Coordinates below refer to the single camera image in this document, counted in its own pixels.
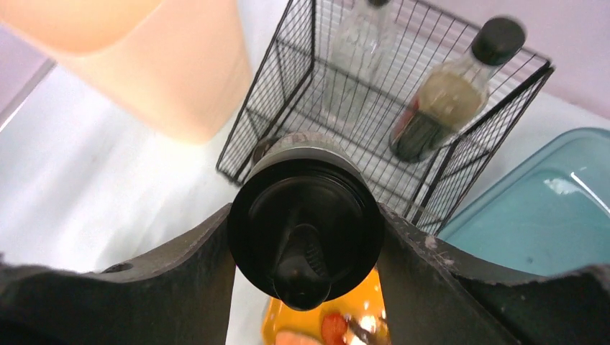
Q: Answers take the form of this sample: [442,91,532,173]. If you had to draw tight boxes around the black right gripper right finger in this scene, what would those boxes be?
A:
[377,206,609,344]

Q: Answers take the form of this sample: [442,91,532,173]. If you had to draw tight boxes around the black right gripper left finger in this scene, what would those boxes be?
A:
[1,206,235,344]

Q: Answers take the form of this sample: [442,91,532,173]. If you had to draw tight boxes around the spice jar black lid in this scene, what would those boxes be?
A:
[227,132,384,311]
[251,137,281,167]

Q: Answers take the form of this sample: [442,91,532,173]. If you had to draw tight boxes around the yellow dotted plate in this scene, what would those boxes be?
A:
[261,269,387,344]

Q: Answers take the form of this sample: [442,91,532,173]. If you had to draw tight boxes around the food scraps on yellow plate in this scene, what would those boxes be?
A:
[275,311,389,345]

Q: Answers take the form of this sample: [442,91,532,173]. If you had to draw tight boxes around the teal plastic basin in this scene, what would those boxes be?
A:
[440,128,609,276]

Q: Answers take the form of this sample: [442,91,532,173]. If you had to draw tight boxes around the brown sauce bottle black cap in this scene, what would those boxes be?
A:
[388,16,527,163]

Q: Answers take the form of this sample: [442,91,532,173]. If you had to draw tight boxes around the beige plastic bin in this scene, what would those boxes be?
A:
[1,0,252,143]

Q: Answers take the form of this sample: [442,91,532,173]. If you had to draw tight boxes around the clear bottle gold pump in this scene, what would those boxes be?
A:
[322,1,394,132]

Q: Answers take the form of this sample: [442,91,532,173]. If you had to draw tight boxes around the black wire basket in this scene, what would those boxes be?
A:
[216,1,554,234]

